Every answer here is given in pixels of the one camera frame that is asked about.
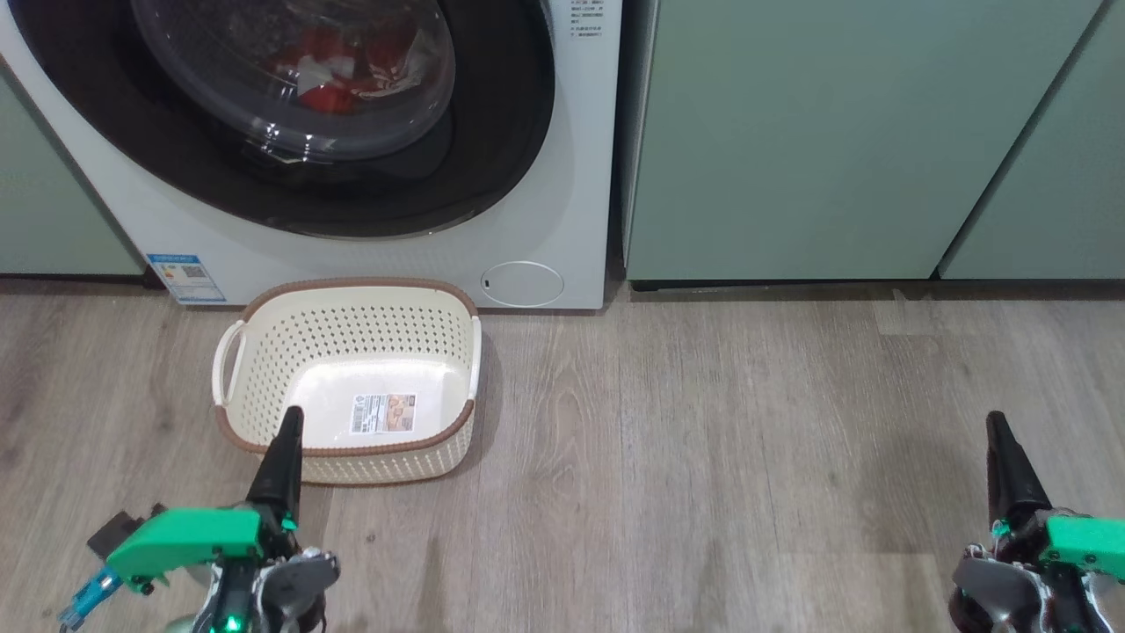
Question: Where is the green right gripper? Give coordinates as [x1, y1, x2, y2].
[985, 410, 1125, 633]

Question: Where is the blue energy label sticker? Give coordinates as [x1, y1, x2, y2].
[145, 253, 228, 306]

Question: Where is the red and white garment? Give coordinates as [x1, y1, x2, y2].
[264, 22, 423, 115]

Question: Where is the pale green cabinet door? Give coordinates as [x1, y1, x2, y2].
[620, 0, 1107, 284]
[0, 66, 146, 276]
[939, 0, 1125, 280]

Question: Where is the cream perforated laundry basket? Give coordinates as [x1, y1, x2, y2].
[211, 278, 483, 486]

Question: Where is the blue cable connector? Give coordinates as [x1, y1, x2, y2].
[58, 567, 122, 630]

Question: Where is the dark round washer door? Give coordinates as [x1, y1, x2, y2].
[7, 0, 556, 240]

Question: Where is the round drain filter cover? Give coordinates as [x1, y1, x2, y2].
[480, 260, 565, 309]

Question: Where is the small printed text sticker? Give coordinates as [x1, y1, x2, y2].
[567, 0, 607, 40]

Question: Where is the white front-load washing machine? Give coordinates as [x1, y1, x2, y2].
[0, 0, 623, 310]

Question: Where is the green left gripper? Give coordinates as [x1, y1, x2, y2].
[104, 405, 306, 633]

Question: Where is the printed label sticker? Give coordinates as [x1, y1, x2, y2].
[350, 393, 416, 435]

